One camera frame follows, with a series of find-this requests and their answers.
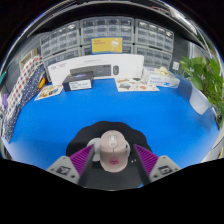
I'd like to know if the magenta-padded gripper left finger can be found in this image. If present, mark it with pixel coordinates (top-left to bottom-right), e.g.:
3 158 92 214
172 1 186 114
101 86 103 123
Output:
45 144 95 187

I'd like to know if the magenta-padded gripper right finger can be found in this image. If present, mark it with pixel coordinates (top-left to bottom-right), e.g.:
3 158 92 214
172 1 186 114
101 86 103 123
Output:
133 143 182 186

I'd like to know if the pink computer mouse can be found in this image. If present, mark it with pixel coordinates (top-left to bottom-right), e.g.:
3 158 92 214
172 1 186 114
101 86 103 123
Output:
99 129 130 173

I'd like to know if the black round googly-eyed mouse pad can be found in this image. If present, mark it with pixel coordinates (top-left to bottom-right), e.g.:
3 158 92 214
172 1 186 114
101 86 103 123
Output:
65 120 153 192

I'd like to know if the small cartoon sticker sheet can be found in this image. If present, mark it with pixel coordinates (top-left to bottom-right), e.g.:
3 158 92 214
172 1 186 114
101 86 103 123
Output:
34 83 64 102

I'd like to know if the wide cartoon sticker sheet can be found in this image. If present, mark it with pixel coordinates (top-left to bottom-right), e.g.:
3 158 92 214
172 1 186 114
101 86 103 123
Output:
114 77 160 93

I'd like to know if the small black box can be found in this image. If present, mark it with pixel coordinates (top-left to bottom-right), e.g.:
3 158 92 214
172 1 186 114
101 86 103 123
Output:
62 70 95 93

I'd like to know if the white and blue tissue box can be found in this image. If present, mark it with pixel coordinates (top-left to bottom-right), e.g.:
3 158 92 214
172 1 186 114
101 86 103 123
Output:
141 65 181 89

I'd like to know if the small orange object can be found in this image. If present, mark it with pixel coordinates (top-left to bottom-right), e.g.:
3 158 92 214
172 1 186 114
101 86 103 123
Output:
37 77 47 90

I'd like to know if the patterned fabric pile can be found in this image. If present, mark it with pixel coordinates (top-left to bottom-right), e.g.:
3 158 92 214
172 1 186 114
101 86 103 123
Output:
1 54 46 143

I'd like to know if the small purple object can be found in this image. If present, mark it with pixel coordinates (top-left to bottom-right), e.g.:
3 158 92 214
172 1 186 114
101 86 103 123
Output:
1 93 9 109

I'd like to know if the green plant in white pot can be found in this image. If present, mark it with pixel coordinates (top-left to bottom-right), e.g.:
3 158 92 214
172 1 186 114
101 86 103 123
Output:
179 55 224 129

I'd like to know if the long white keyboard box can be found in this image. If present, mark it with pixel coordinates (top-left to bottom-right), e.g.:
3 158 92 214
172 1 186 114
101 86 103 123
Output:
46 53 145 86

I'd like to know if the grey drawer organiser cabinet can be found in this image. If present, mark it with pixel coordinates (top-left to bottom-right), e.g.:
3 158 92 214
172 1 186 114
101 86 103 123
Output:
39 21 81 59
82 44 134 56
134 18 175 54
43 46 83 73
80 16 135 46
134 44 173 71

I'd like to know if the white framed box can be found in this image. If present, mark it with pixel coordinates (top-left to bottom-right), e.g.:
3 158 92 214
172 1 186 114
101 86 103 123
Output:
19 49 38 73

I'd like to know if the yellow card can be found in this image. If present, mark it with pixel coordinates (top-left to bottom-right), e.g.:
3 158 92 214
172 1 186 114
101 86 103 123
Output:
90 37 124 55

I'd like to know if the dark overhead shelf unit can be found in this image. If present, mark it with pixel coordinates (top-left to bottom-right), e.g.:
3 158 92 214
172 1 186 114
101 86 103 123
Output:
6 0 214 51

